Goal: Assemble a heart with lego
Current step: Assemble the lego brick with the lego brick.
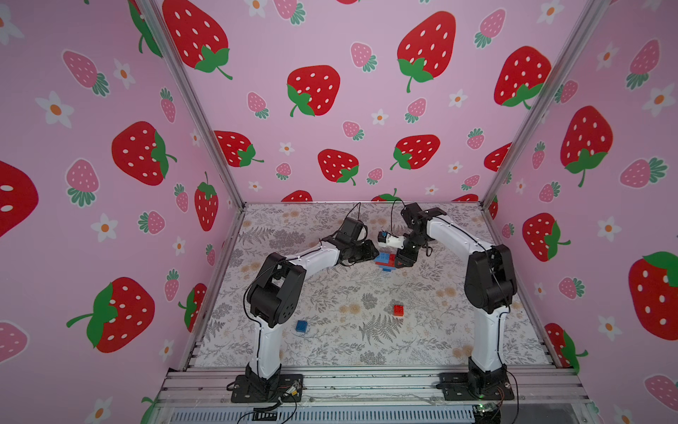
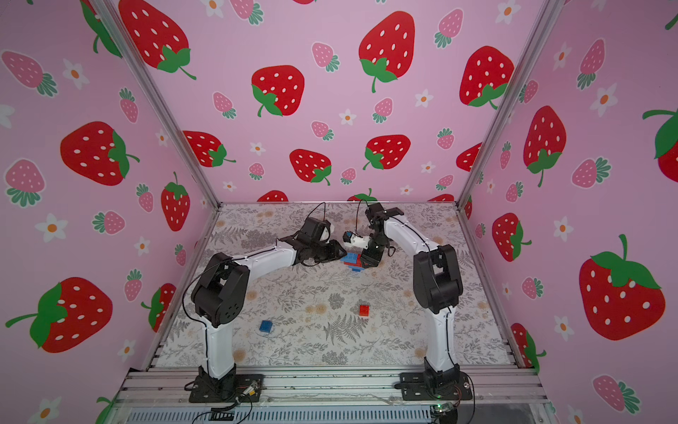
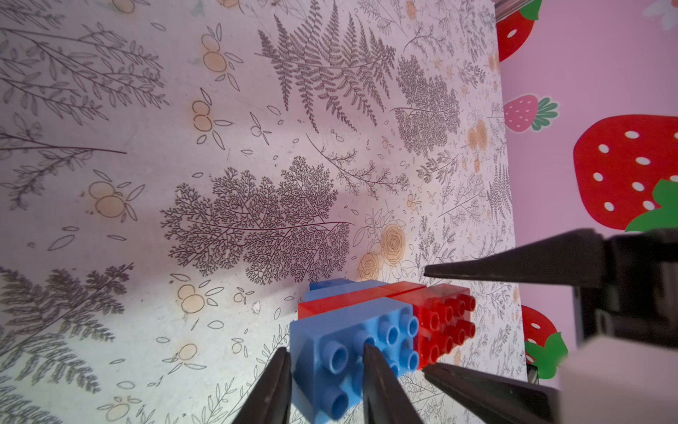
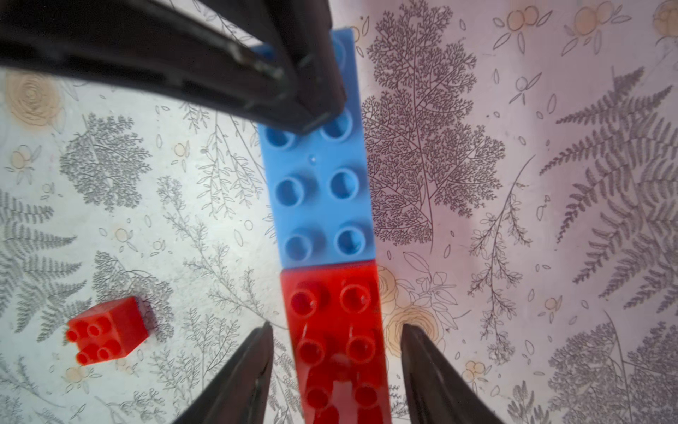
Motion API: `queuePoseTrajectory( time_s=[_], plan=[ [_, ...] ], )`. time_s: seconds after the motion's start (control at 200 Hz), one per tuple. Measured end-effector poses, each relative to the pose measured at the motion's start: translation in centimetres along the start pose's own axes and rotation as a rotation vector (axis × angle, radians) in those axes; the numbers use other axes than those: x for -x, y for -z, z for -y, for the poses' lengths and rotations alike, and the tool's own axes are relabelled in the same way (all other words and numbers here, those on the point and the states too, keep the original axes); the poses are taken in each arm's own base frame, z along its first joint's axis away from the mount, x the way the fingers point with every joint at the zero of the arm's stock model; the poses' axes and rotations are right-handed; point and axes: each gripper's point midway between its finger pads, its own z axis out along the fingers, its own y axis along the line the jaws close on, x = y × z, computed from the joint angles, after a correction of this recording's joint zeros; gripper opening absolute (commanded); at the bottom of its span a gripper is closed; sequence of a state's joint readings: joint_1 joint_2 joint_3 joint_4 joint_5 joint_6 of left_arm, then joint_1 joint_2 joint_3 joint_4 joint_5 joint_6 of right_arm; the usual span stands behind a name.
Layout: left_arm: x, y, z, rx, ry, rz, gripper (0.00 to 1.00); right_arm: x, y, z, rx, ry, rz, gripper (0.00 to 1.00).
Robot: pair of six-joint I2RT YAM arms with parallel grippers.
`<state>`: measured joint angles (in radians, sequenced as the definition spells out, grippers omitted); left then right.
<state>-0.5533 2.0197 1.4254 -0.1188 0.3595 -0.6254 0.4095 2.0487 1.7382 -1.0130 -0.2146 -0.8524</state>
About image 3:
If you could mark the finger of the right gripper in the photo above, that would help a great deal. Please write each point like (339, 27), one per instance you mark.
(496, 399)

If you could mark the dark blue 2x2 brick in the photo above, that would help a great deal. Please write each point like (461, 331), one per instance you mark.
(329, 283)

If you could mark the light blue 2x4 brick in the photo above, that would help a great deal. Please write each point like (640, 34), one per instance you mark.
(344, 286)
(327, 354)

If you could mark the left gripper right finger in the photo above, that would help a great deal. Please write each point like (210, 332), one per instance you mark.
(383, 397)

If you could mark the red 2x4 brick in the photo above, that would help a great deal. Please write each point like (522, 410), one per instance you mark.
(315, 307)
(444, 312)

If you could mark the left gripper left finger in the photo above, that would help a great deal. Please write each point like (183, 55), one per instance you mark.
(270, 399)

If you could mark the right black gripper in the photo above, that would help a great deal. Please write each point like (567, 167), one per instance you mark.
(625, 285)

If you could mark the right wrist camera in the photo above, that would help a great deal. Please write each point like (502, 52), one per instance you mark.
(611, 380)

